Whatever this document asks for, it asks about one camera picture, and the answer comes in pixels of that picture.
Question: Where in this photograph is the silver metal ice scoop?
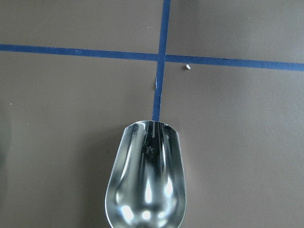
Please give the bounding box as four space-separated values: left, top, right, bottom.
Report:
104 121 187 228

